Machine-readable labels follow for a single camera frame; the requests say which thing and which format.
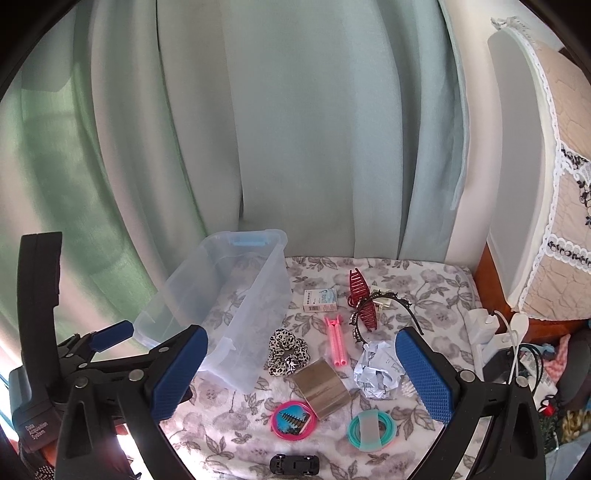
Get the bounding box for white power strip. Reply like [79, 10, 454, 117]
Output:
[467, 308, 527, 384]

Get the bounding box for white charger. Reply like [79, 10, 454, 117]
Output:
[475, 310, 506, 344]

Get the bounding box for crumpled white paper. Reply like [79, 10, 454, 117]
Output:
[354, 340, 407, 400]

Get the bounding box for pink round pocket mirror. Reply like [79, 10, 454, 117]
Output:
[270, 401, 319, 439]

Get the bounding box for black toy car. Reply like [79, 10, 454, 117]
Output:
[269, 453, 321, 477]

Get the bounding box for brown packing tape roll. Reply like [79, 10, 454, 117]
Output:
[288, 360, 352, 421]

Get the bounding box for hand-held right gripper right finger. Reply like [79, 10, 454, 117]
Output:
[394, 327, 555, 480]

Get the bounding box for teal hair tie rings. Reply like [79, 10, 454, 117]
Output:
[347, 408, 397, 450]

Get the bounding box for small white blue carton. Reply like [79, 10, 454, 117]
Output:
[302, 287, 339, 313]

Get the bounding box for black decorated headband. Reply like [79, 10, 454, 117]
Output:
[348, 290, 428, 344]

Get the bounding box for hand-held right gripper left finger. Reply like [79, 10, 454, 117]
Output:
[54, 324, 209, 480]

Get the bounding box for pink hair clip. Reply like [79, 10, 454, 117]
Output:
[324, 315, 349, 369]

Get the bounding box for leopard print scrunchie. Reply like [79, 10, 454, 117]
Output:
[268, 329, 311, 377]

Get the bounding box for clear plastic storage box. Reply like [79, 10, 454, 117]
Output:
[133, 228, 293, 394]

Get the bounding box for red hair claw clip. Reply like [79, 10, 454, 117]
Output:
[347, 268, 380, 332]

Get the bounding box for brown wooden cabinet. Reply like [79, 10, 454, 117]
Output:
[471, 240, 591, 342]

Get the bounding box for bag of white beads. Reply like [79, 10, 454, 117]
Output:
[388, 374, 421, 402]

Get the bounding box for pale green curtain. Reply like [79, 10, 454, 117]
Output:
[0, 0, 476, 324]

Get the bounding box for white appliance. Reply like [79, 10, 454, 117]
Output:
[487, 25, 561, 310]

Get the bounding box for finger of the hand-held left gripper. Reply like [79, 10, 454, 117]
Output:
[58, 320, 136, 370]

